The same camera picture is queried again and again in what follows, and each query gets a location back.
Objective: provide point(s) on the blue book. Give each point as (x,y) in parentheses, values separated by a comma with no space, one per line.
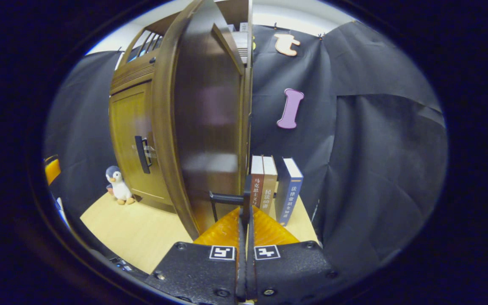
(290,195)

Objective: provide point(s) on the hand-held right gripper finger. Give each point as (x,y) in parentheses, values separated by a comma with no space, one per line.
(251,271)
(242,271)

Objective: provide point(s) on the wooden drawer with black knob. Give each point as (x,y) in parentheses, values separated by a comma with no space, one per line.
(131,74)

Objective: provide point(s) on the black backdrop cloth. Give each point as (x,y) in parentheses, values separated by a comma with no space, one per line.
(375,148)

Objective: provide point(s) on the penguin plush toy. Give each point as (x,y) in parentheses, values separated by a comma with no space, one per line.
(119,186)

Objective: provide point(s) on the wooden double-door shoe cabinet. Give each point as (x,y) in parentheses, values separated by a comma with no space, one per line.
(233,8)

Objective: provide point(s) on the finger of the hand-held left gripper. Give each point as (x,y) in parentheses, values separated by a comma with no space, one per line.
(52,169)

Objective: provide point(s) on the tan book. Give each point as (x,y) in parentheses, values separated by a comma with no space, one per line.
(269,186)

